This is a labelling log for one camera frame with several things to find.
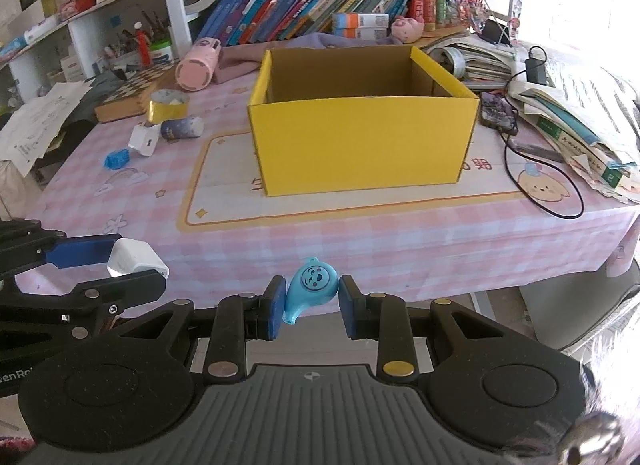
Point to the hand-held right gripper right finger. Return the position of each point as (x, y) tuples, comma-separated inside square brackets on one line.
[(350, 310)]

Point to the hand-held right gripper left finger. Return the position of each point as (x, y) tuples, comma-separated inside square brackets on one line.
[(274, 310)]

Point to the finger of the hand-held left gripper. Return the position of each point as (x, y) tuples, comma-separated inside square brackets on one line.
[(130, 286), (80, 251)]

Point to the white charger plug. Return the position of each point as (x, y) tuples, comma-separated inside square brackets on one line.
[(135, 257)]

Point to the blue whistle with face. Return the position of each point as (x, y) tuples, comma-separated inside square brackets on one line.
[(311, 287)]

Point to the small blue toy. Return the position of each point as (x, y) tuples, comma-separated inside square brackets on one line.
[(117, 159)]

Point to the white adapter block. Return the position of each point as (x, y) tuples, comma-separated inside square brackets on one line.
[(144, 141)]

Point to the dark blue spray bottle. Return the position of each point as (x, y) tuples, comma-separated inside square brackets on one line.
[(182, 128)]

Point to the yellow cardboard box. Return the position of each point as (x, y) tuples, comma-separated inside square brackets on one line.
[(365, 145)]

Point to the yellow tape roll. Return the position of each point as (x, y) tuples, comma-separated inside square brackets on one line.
[(167, 107)]

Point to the loose white paper sheets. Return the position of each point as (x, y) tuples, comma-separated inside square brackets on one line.
[(37, 120)]

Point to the dark grey cloth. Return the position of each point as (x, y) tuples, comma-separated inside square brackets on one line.
[(97, 95)]

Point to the wooden chessboard box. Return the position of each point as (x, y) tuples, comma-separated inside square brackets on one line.
[(132, 92)]

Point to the red bottle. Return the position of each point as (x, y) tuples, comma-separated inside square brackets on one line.
[(144, 47)]

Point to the green lid jar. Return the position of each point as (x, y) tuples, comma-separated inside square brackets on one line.
[(161, 51)]

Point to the pink cup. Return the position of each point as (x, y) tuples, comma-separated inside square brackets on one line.
[(196, 69)]

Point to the purple cloth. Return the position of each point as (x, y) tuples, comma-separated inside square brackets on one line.
[(240, 59)]

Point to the silver tape roll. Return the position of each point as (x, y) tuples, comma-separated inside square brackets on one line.
[(454, 64)]

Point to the orange and blue boxes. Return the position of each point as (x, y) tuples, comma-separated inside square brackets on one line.
[(360, 26)]

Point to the pink pig plush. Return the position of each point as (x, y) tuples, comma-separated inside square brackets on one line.
[(407, 29)]

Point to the pile of books and papers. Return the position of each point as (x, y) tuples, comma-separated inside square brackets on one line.
[(575, 130)]

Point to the stack of newspapers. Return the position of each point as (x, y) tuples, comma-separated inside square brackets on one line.
[(487, 55)]

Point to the row of colourful books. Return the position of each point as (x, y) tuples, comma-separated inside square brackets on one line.
[(300, 7)]

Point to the black power adapter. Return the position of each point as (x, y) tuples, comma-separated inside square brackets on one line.
[(536, 67)]

